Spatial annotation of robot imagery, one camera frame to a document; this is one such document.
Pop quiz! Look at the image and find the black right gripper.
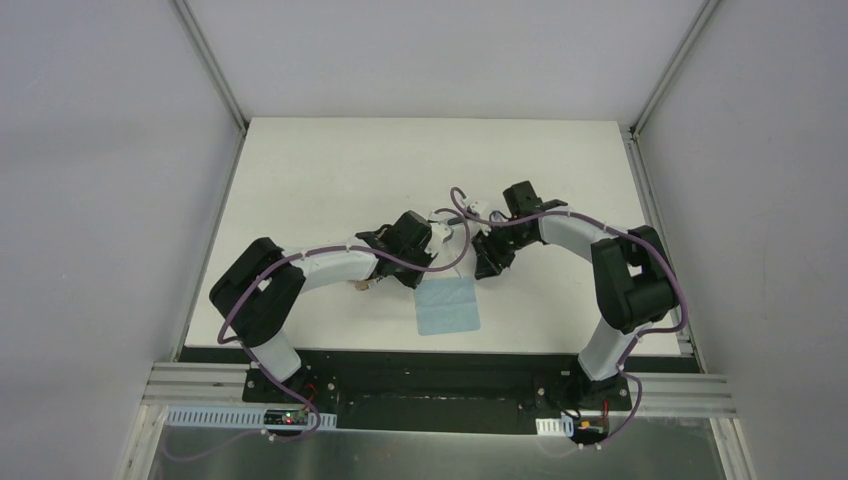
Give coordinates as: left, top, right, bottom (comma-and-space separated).
471, 222, 535, 281

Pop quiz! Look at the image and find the light blue cleaning cloth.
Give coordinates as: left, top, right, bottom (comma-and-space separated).
414, 277, 481, 336

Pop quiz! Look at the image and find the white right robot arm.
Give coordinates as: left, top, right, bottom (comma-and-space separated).
452, 181, 681, 410

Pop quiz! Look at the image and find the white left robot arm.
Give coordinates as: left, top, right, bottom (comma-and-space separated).
209, 211, 451, 405

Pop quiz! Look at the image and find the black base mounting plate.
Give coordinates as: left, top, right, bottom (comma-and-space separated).
178, 347, 700, 437

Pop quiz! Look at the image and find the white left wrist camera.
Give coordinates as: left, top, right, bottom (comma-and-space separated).
425, 211, 458, 258

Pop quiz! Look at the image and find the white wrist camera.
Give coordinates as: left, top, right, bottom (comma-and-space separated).
425, 211, 458, 258
465, 200, 493, 232

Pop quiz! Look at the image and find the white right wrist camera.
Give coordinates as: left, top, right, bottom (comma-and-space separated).
465, 200, 493, 232

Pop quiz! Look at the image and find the right white cable duct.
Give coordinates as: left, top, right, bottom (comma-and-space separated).
535, 416, 574, 438

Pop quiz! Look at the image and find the white cable duct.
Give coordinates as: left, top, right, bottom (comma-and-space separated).
535, 416, 574, 438
165, 406, 337, 431

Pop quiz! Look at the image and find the aluminium frame rail front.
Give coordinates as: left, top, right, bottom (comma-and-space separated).
141, 362, 738, 419

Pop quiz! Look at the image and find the left white cable duct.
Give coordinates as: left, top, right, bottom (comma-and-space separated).
165, 406, 337, 431

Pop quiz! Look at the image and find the left aluminium corner post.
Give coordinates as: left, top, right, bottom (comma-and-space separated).
169, 0, 250, 137

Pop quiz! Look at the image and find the aluminium corner post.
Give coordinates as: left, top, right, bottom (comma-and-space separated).
629, 0, 724, 139
169, 0, 250, 137

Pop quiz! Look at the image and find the right aluminium corner post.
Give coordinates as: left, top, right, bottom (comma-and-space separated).
629, 0, 724, 139

